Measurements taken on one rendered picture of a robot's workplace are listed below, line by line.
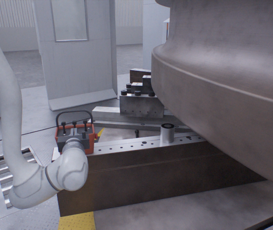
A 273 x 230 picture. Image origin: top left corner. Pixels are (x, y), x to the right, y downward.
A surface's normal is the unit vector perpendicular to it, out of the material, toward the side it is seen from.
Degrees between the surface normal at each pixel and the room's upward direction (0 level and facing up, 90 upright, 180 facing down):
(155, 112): 90
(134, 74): 90
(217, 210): 0
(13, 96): 88
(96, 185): 90
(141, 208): 0
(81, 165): 39
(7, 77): 79
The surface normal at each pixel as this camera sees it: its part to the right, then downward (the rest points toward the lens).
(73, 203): 0.24, 0.36
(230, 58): -0.83, -0.33
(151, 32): -0.80, 0.22
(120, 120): -0.15, 0.36
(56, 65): 0.59, 0.29
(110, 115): -0.15, 0.05
